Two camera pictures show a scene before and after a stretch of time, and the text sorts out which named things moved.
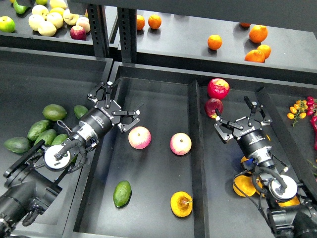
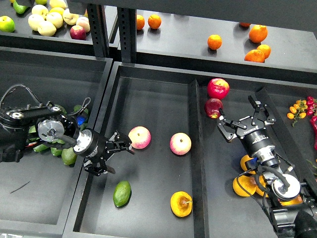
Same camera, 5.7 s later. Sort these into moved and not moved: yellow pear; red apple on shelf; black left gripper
Moved: black left gripper
Not moved: red apple on shelf; yellow pear
